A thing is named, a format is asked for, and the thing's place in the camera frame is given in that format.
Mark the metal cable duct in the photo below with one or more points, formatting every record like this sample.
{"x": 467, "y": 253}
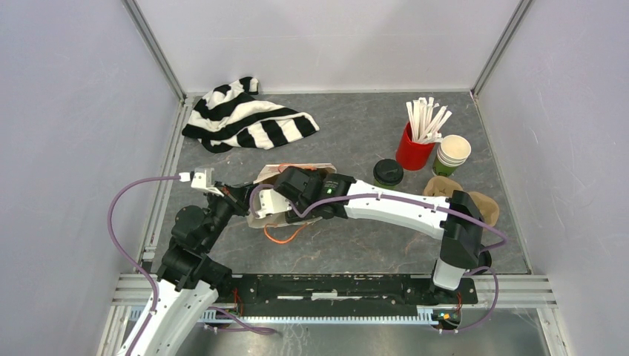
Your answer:
{"x": 420, "y": 317}

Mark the paper takeout bag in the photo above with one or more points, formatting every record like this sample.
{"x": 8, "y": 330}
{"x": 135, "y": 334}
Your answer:
{"x": 268, "y": 176}

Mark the stack of paper cups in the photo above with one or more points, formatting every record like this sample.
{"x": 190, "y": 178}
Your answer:
{"x": 452, "y": 152}

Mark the white wrapped straws bundle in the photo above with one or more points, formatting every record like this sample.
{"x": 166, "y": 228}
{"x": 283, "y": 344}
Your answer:
{"x": 426, "y": 118}

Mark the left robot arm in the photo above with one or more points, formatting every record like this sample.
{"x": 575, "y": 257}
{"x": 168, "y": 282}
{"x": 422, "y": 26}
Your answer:
{"x": 188, "y": 281}

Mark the black white striped cloth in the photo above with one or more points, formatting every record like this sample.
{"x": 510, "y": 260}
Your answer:
{"x": 231, "y": 116}

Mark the green paper coffee cup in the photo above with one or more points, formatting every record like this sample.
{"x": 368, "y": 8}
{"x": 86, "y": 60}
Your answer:
{"x": 385, "y": 185}

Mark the red straw holder cup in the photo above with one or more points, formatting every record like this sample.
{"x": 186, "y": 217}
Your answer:
{"x": 412, "y": 156}

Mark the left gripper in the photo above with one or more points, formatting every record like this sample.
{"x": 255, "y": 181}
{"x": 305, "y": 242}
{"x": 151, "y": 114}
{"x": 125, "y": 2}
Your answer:
{"x": 238, "y": 197}

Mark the black cup lid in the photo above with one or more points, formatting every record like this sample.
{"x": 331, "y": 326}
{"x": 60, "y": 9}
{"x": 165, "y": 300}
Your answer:
{"x": 387, "y": 173}

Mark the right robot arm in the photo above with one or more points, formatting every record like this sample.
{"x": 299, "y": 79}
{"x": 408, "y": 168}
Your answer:
{"x": 455, "y": 221}

